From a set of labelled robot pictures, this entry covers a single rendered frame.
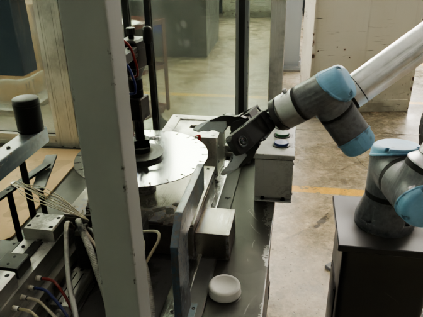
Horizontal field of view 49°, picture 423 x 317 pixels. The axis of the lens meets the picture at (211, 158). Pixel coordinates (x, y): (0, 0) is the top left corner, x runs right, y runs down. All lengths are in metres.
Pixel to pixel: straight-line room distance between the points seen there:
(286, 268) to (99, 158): 1.94
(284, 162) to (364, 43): 2.99
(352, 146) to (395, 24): 3.31
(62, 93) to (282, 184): 0.84
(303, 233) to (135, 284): 2.11
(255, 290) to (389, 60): 0.58
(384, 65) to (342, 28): 3.04
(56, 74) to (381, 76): 1.08
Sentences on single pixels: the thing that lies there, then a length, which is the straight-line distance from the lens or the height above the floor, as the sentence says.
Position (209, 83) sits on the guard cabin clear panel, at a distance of 1.56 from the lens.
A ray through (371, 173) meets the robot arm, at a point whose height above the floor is 0.90.
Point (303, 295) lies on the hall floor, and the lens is 2.18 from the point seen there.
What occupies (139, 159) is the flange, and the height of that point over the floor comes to 0.96.
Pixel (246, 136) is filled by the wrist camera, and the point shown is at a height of 1.07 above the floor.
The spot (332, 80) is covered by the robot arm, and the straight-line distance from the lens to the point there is 0.93.
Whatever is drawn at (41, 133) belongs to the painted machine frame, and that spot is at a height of 1.04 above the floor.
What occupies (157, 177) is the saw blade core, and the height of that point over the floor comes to 0.95.
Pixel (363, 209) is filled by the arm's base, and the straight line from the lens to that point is 1.27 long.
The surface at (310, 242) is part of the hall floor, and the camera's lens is 2.50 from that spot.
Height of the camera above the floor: 1.44
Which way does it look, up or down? 26 degrees down
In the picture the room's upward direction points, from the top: 1 degrees counter-clockwise
